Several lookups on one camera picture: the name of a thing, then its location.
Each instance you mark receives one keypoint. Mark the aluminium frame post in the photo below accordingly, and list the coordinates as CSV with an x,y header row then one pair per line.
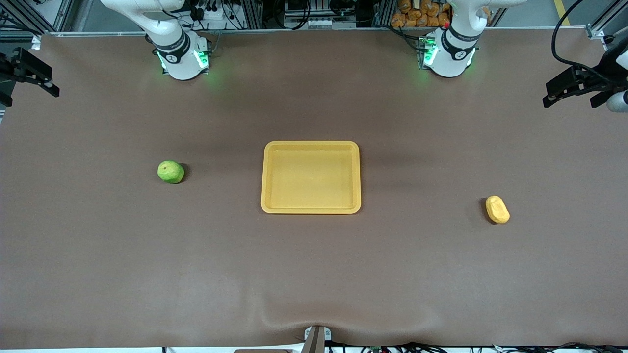
x,y
382,12
250,14

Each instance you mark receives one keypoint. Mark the yellow plastic tray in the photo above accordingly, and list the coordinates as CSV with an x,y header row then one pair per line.
x,y
311,179

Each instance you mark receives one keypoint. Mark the metal clamp bracket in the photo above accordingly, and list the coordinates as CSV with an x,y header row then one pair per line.
x,y
316,340

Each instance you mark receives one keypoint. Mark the green apple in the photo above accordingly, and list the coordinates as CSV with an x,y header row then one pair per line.
x,y
170,172

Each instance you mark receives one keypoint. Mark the aluminium profile with corner bracket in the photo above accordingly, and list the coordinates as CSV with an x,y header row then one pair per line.
x,y
596,30

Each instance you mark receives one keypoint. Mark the brown table mat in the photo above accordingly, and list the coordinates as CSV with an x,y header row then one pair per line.
x,y
314,269

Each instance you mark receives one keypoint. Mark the yellow potato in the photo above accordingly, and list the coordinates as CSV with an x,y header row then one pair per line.
x,y
497,210

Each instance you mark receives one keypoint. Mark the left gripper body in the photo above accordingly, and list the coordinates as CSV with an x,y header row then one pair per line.
x,y
604,74

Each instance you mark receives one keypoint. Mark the diagonal aluminium profile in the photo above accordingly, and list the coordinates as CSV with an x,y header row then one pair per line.
x,y
29,14

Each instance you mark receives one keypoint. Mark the white power strip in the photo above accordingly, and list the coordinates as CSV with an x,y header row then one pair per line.
x,y
216,22

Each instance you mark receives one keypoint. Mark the orange packets pile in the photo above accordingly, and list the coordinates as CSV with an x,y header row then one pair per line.
x,y
412,19

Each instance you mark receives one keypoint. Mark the silver table edge rail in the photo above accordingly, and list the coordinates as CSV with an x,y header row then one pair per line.
x,y
319,30

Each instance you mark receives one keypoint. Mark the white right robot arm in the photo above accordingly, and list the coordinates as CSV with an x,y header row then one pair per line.
x,y
181,63

